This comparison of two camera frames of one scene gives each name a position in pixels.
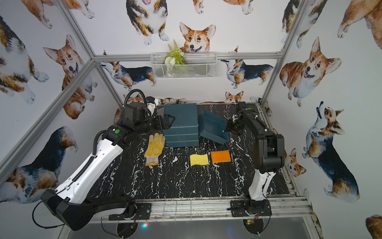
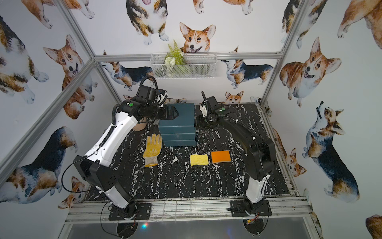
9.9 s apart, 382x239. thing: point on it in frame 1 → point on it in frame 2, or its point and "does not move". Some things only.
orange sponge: [221, 156] does not move
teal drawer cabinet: [183, 132] does not move
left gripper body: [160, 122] → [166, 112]
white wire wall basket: [197, 65] does not move
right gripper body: [235, 126] → [205, 122]
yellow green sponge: [201, 160] does not move
